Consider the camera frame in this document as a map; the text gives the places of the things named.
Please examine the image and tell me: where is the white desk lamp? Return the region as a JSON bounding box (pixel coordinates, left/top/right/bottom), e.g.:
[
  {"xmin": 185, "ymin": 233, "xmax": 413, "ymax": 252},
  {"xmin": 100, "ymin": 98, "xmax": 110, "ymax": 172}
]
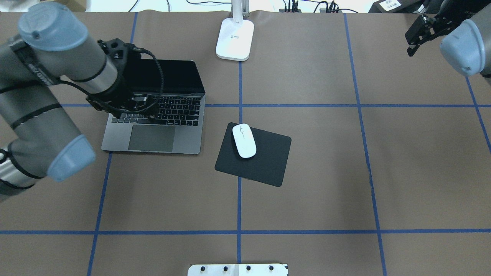
[{"xmin": 216, "ymin": 0, "xmax": 255, "ymax": 62}]

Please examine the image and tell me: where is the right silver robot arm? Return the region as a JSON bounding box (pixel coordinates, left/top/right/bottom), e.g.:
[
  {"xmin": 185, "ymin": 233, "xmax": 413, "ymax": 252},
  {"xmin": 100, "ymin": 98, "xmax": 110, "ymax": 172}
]
[{"xmin": 405, "ymin": 0, "xmax": 491, "ymax": 81}]

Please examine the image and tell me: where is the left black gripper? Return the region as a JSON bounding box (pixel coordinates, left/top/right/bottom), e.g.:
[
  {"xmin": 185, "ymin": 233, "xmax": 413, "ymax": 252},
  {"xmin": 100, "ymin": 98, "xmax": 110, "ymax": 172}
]
[{"xmin": 87, "ymin": 79, "xmax": 159, "ymax": 119}]

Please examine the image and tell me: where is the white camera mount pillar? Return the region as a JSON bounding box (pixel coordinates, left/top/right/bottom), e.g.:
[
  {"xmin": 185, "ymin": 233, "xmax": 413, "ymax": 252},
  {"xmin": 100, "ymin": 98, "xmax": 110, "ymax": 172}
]
[{"xmin": 187, "ymin": 263, "xmax": 289, "ymax": 276}]

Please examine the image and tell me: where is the silver grey laptop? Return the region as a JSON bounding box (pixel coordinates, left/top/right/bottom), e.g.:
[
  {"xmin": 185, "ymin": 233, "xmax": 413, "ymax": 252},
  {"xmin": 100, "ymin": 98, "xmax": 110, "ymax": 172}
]
[{"xmin": 101, "ymin": 58, "xmax": 205, "ymax": 155}]

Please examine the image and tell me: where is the black mouse pad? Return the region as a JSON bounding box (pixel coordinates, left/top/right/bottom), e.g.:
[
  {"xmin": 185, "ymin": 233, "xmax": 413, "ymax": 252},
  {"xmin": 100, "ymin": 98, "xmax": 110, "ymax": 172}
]
[{"xmin": 214, "ymin": 122, "xmax": 292, "ymax": 187}]

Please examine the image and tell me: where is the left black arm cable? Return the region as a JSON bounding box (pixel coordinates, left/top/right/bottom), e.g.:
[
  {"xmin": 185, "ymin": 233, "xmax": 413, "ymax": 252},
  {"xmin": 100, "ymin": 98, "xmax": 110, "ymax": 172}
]
[{"xmin": 58, "ymin": 46, "xmax": 165, "ymax": 115}]

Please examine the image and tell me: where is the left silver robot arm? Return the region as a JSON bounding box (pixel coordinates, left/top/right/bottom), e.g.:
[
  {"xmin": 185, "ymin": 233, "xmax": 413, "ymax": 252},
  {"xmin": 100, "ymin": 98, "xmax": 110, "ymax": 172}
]
[{"xmin": 0, "ymin": 2, "xmax": 164, "ymax": 201}]

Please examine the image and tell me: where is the white computer mouse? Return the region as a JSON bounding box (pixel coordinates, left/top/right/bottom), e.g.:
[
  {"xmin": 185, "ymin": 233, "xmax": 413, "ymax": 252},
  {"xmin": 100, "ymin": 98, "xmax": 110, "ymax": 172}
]
[{"xmin": 232, "ymin": 123, "xmax": 257, "ymax": 158}]

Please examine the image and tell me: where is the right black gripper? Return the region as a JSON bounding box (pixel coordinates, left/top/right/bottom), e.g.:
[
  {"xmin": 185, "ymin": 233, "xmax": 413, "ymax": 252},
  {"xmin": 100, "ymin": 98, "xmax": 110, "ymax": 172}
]
[{"xmin": 405, "ymin": 0, "xmax": 480, "ymax": 57}]

